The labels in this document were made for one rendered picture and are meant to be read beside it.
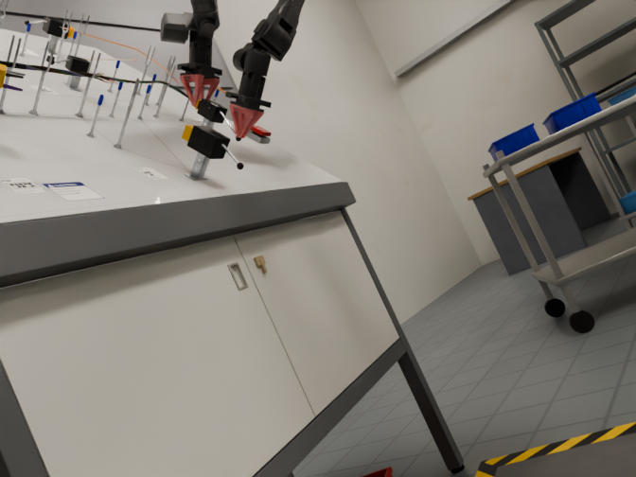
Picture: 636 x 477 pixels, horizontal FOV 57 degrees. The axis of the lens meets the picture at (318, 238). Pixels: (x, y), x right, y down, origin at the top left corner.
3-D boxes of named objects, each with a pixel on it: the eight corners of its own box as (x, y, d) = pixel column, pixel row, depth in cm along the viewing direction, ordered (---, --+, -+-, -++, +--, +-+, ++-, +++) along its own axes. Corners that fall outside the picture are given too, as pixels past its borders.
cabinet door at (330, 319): (402, 336, 164) (342, 208, 167) (319, 415, 115) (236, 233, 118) (394, 339, 166) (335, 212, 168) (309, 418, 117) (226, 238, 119)
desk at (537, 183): (615, 216, 570) (580, 147, 575) (590, 246, 457) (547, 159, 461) (544, 243, 612) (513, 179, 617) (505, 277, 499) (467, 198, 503)
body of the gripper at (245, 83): (223, 97, 140) (230, 66, 138) (251, 104, 149) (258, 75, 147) (243, 104, 137) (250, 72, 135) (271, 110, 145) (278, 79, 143)
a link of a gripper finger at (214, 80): (180, 105, 151) (181, 68, 150) (201, 109, 157) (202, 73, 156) (200, 104, 147) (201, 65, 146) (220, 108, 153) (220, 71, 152)
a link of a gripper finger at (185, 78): (178, 105, 150) (179, 67, 149) (198, 109, 156) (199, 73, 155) (197, 103, 146) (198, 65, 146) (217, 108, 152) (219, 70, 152)
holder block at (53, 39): (16, 41, 164) (24, 8, 161) (56, 51, 172) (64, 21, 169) (22, 45, 161) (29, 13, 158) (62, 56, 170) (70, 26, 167)
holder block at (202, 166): (224, 199, 114) (242, 151, 111) (177, 170, 118) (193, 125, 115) (238, 197, 118) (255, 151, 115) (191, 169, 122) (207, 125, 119)
